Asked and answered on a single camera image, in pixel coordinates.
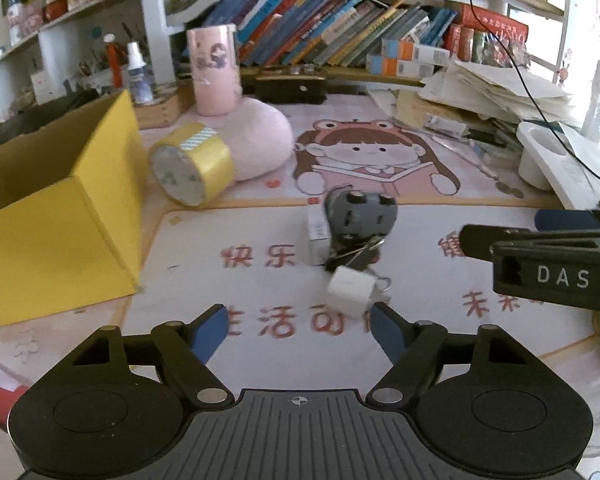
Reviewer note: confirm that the yellow tape roll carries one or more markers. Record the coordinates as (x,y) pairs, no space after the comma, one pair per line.
(205,155)

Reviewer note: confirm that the black case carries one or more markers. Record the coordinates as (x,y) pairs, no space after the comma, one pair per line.
(290,91)

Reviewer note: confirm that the wooden chess box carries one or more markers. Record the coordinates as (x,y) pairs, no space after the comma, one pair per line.
(160,107)

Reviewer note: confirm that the yellow cardboard box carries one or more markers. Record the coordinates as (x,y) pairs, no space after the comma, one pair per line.
(45,240)

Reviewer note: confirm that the row of books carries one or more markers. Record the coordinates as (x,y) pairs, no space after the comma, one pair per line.
(305,25)

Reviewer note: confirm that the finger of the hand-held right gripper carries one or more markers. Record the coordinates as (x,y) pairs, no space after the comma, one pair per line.
(565,219)
(485,240)

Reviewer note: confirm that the black flat keyboard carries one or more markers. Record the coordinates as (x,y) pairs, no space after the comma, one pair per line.
(35,120)

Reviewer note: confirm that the red bottle with white cap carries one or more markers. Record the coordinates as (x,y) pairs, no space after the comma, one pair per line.
(114,62)

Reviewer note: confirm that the pink cartoon desk mat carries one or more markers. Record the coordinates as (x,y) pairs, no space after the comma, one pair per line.
(205,240)

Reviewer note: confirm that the pink cartoon canister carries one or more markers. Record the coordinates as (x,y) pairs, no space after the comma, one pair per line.
(214,75)

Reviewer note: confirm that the white plastic stand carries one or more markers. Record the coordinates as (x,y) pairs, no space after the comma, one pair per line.
(545,155)

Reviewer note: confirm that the white cube charger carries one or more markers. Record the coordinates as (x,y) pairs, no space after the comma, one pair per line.
(350,290)

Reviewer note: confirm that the small white carton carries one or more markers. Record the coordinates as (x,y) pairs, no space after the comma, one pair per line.
(318,230)

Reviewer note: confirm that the grey plastic toy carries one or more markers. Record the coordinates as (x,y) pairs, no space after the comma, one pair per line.
(365,215)

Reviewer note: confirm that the white shelf unit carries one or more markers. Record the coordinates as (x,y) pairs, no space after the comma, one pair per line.
(152,20)

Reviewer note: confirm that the thick red book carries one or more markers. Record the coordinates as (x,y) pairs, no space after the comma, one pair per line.
(490,22)

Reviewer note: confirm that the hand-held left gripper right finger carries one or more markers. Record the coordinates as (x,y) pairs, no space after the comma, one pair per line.
(385,327)

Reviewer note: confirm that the pink plush toy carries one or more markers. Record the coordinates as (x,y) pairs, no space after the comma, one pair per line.
(260,135)

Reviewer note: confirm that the stack of papers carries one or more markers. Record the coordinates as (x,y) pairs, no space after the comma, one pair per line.
(495,90)

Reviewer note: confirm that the orange and white box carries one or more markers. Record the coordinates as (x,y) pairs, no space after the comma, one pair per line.
(397,66)
(412,51)

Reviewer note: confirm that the white pen holder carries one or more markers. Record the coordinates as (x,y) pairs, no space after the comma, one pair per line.
(102,80)

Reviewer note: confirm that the white spray bottle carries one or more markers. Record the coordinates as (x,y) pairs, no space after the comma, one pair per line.
(139,77)

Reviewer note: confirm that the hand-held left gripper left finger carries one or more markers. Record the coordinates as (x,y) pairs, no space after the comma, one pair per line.
(212,327)

